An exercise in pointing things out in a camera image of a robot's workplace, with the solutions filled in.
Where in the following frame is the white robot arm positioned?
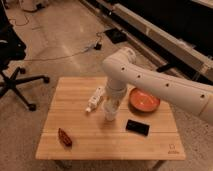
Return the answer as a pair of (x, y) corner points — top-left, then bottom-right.
(102, 47), (213, 125)

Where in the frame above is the orange ceramic bowl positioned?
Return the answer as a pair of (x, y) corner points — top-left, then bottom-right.
(129, 88), (160, 112)

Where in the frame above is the white tube bottle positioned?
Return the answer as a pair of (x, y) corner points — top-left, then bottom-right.
(86, 86), (105, 113)

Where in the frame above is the black floor plug adapter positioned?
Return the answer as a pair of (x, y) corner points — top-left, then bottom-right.
(94, 43), (102, 50)

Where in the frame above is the black smartphone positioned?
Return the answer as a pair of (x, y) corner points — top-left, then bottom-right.
(126, 120), (150, 136)

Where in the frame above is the black floor mat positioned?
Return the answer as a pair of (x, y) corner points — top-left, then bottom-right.
(105, 28), (127, 44)

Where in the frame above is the wooden table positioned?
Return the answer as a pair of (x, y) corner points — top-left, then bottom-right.
(36, 77), (186, 160)

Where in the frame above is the dark red small object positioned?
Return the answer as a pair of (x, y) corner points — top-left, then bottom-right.
(58, 128), (72, 147)

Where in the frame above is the black office chair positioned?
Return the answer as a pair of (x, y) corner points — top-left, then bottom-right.
(0, 3), (51, 112)

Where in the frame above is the black floor cable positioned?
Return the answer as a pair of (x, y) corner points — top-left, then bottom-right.
(19, 31), (104, 63)

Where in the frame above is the long metal rail frame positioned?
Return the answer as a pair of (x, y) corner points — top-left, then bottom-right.
(82, 0), (213, 85)

